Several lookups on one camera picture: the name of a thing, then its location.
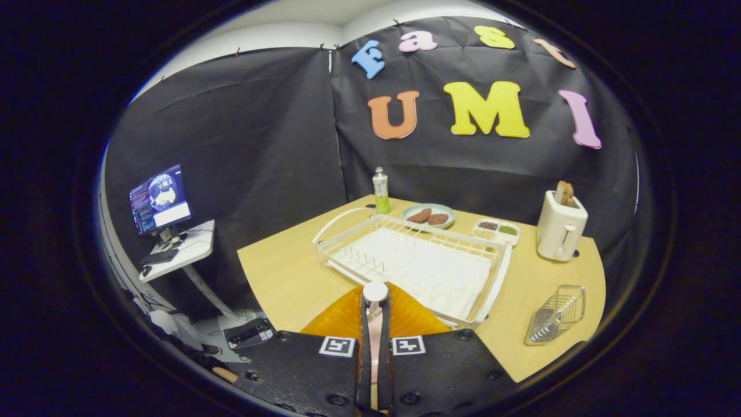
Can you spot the computer monitor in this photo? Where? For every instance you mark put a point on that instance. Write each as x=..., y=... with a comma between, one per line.
x=159, y=200

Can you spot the pink plate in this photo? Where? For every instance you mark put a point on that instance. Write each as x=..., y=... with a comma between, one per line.
x=375, y=336

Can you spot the brown food piece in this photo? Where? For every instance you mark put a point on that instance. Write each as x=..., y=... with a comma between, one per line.
x=438, y=219
x=419, y=216

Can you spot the white side desk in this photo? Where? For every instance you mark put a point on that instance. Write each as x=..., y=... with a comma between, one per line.
x=197, y=246

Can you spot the white toaster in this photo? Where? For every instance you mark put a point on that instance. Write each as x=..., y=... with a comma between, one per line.
x=558, y=231

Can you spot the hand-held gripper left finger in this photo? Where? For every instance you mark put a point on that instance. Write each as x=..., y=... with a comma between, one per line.
x=366, y=347

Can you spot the white divided condiment tray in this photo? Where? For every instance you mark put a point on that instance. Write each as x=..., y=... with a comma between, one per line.
x=495, y=231

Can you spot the black device on floor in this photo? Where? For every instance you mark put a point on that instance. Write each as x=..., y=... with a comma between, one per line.
x=249, y=333

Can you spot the black keyboard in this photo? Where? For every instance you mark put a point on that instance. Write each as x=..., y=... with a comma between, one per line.
x=160, y=256

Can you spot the teal plate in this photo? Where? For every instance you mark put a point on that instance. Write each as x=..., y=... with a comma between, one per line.
x=446, y=209

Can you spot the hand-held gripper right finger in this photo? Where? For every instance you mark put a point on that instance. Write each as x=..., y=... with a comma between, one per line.
x=386, y=347

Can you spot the clear bottle with green liquid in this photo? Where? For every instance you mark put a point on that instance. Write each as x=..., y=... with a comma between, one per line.
x=381, y=194

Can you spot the brown toast slice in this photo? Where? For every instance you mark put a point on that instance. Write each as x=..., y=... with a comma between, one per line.
x=564, y=194

